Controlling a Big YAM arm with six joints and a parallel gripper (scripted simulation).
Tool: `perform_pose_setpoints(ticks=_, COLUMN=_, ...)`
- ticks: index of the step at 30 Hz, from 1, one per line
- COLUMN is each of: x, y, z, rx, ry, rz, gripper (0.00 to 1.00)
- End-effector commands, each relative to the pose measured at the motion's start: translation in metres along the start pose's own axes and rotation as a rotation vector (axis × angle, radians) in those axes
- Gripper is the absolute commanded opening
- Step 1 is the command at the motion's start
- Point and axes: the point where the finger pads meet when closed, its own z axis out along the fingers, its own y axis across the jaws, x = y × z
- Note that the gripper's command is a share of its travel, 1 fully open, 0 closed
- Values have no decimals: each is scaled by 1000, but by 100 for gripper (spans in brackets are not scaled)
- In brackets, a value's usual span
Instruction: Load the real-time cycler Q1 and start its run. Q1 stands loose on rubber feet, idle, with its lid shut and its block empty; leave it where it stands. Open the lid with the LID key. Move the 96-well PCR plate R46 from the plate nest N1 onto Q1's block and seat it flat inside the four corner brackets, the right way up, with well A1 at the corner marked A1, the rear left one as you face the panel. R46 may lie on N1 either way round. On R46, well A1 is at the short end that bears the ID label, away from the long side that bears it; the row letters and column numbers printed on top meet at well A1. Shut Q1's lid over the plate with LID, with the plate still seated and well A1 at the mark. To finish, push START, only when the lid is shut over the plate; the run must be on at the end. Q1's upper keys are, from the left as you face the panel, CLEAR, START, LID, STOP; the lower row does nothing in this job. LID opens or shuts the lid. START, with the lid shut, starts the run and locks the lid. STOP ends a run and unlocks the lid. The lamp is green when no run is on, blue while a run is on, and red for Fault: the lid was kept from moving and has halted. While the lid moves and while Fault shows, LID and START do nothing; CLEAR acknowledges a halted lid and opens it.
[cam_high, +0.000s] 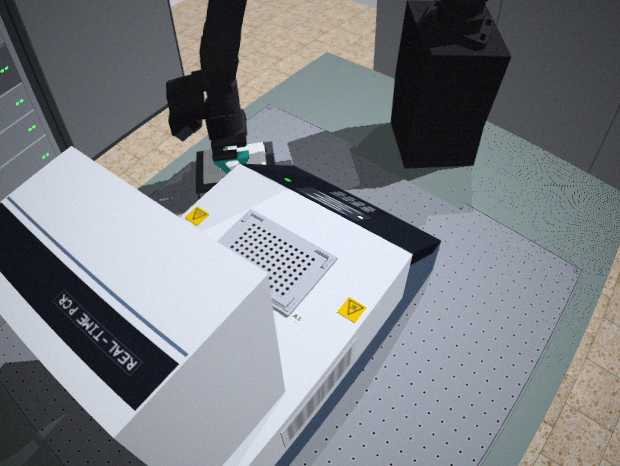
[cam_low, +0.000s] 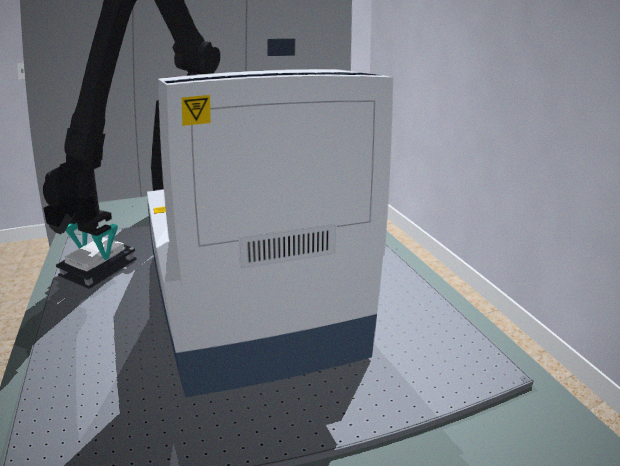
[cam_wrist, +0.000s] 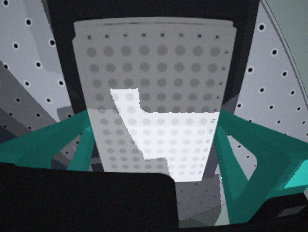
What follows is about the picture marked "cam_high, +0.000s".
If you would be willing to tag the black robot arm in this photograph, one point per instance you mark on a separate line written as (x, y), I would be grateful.
(221, 42)

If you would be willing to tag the white well pcr plate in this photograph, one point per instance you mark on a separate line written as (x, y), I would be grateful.
(213, 174)

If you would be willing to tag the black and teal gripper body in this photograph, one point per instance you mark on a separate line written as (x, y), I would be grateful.
(236, 127)

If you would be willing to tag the grey lab instrument housing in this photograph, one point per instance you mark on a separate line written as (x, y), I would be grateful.
(167, 338)

